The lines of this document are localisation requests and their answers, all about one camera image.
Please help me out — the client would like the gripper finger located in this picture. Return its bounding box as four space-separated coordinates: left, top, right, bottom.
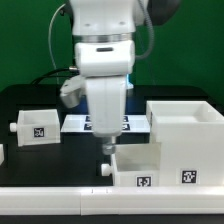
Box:
102 137 116 155

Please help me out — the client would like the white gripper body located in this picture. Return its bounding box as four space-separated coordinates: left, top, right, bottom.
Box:
60 75 126 138

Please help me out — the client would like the white drawer without knob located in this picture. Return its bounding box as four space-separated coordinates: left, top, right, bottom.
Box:
101 143 161 187

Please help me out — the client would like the white drawer with knob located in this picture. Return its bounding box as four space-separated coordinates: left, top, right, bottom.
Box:
9 109 61 147

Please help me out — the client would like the white drawer cabinet box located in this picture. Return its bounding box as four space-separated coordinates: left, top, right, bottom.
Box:
146 101 224 186

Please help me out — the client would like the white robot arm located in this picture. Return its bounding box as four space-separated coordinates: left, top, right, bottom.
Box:
60 0 181 155

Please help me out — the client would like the white marker sheet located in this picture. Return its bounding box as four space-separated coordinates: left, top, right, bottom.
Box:
61 115 150 133

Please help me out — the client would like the black cable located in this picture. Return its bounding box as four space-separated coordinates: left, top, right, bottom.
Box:
30 67 81 86

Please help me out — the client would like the white cable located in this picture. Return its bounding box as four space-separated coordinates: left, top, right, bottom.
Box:
47 3 68 85

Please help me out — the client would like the white front rail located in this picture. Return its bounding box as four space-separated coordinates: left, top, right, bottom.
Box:
0 187 224 215

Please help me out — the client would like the white left rail block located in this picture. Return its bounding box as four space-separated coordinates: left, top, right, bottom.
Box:
0 144 4 166

